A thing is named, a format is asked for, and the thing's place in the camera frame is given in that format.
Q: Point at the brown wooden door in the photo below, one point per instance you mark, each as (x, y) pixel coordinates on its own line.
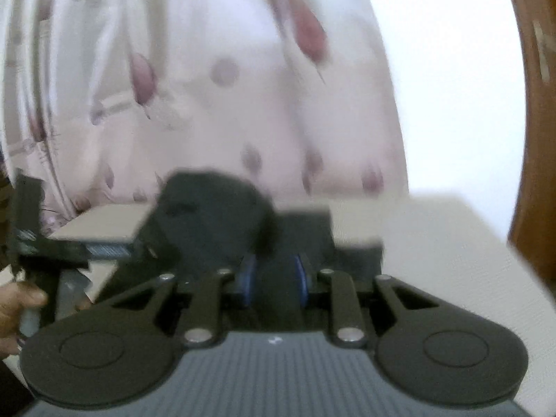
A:
(534, 139)

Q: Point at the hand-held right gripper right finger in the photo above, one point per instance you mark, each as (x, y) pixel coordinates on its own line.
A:
(302, 280)

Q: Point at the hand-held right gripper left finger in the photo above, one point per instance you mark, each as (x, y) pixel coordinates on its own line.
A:
(247, 280)

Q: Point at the person's left hand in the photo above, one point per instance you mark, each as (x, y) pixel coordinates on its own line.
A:
(17, 304)

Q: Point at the black garment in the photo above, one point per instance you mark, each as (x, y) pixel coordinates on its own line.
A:
(208, 208)

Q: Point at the cream leaf-print curtain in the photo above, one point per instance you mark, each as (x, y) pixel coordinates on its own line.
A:
(217, 95)

